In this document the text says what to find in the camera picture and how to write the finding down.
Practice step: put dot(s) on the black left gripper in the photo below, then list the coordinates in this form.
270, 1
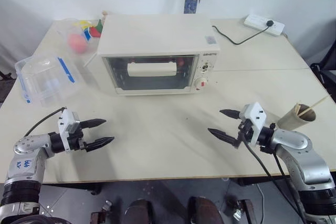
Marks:
78, 142

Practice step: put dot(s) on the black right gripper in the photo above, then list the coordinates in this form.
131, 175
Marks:
245, 128

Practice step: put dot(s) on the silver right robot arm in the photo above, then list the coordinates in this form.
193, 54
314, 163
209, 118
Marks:
302, 155

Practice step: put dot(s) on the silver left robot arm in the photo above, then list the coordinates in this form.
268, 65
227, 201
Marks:
29, 142

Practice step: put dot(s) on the white toaster oven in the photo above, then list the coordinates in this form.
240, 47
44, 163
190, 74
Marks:
157, 35

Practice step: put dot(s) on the bamboo cup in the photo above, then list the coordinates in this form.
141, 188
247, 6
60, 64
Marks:
294, 120

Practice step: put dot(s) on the short wooden stick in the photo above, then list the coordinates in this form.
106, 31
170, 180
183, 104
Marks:
297, 108

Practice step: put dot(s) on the clear box with blue latches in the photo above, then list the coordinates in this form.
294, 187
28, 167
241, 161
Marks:
44, 77

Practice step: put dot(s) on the dark rounded shape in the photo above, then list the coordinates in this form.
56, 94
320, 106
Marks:
140, 212
203, 211

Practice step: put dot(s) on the long wooden stick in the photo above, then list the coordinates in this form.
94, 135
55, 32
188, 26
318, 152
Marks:
315, 104

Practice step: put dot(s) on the pink toy peach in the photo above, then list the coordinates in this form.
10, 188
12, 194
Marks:
77, 43

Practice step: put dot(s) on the blue and white toy piece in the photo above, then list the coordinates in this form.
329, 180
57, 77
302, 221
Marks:
87, 33

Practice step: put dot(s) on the red and green toy piece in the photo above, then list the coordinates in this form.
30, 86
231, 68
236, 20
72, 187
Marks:
96, 28

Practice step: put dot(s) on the white power strip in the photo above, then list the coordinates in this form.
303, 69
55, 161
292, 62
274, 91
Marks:
262, 24

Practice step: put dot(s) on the clear plastic toy container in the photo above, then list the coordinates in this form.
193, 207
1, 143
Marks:
65, 30

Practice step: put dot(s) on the yellow toy piece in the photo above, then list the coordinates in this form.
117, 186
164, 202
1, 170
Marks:
81, 22

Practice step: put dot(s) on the black metal stand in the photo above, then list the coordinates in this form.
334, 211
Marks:
325, 69

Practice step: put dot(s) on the small wooden peg figure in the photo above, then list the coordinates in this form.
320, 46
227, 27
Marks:
105, 15

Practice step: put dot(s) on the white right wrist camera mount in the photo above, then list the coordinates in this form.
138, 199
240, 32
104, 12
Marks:
256, 115

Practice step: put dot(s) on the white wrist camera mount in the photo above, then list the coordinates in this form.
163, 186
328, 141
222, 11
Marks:
67, 120
256, 115

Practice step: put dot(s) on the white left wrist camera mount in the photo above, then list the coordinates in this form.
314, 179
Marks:
67, 120

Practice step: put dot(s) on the black table frame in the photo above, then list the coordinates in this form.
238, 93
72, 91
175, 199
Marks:
73, 187

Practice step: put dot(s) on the dark object at wall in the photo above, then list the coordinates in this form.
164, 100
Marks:
5, 75

